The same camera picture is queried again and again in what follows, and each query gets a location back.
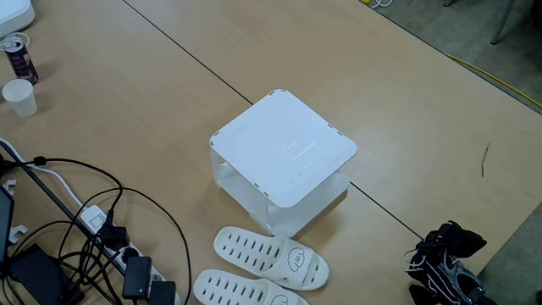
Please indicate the white slipper with dog print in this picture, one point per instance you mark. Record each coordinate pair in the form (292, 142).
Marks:
(254, 250)
(228, 290)

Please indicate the white two-tier shoe rack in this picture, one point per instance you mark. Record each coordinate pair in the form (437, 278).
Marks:
(283, 144)

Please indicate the grey chair leg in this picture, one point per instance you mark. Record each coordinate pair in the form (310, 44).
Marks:
(501, 25)

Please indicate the black power adapter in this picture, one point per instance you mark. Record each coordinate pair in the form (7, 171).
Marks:
(163, 294)

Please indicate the black adapter with green light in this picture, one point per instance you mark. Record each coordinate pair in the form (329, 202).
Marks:
(136, 275)

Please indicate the black power plug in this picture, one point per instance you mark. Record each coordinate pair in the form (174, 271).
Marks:
(112, 235)

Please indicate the white power strip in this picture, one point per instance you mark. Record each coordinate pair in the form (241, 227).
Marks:
(94, 218)

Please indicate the black power brick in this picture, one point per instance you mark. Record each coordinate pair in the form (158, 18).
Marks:
(38, 275)

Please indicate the dark laptop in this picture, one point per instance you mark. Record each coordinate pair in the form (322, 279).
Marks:
(5, 224)

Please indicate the white paper cup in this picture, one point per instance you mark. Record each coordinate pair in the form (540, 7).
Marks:
(20, 99)

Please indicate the dark purple drink can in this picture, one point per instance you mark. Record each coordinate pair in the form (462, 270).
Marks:
(21, 63)

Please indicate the white box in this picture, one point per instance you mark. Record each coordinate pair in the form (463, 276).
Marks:
(12, 14)

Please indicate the white plastic bracket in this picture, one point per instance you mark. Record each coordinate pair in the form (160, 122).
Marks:
(18, 232)
(9, 185)

